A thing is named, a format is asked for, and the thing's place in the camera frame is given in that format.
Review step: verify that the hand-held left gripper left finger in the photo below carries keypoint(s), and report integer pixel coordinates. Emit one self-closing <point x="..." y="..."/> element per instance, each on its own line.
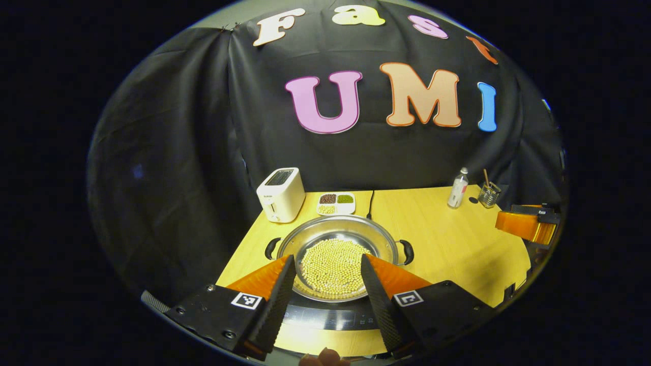
<point x="277" y="315"/>

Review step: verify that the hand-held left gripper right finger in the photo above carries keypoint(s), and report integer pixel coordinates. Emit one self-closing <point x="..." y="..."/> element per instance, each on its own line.
<point x="381" y="310"/>

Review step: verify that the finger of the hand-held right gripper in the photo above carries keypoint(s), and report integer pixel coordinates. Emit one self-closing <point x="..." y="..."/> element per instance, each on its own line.
<point x="519" y="226"/>

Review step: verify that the black induction cooktop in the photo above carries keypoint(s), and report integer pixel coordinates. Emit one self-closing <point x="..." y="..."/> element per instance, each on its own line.
<point x="330" y="315"/>

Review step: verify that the wooden stick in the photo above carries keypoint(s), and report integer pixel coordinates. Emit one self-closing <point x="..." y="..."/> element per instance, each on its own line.
<point x="485" y="178"/>

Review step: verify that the heap of yellow soybeans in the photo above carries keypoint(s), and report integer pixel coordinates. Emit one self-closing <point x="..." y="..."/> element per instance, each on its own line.
<point x="333" y="267"/>

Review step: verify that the clear bottle with pink label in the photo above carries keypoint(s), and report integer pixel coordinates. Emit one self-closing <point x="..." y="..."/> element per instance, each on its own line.
<point x="457" y="190"/>

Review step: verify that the white divided dish of beans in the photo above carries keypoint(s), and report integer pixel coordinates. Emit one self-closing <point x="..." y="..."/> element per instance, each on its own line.
<point x="335" y="203"/>

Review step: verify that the white toaster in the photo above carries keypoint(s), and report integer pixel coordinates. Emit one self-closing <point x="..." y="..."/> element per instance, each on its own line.
<point x="282" y="198"/>

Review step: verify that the black cloth clip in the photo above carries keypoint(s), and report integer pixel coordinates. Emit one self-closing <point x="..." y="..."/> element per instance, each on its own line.
<point x="230" y="26"/>

